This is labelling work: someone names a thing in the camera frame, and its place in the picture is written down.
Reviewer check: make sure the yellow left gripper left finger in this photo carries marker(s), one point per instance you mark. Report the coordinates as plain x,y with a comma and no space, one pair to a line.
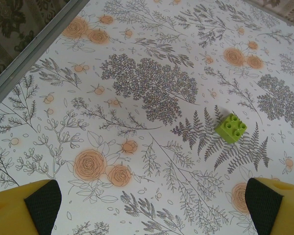
12,210

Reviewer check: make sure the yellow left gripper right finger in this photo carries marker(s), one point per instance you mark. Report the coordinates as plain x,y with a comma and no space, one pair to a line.
281,210

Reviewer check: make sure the small lime green lego brick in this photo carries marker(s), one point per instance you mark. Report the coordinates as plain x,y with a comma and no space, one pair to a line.
229,131

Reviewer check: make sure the floral patterned table cover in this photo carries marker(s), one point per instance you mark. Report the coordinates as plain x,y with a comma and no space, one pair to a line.
147,171

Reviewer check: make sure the aluminium table side rail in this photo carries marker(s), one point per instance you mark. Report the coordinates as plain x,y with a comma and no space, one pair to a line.
39,41

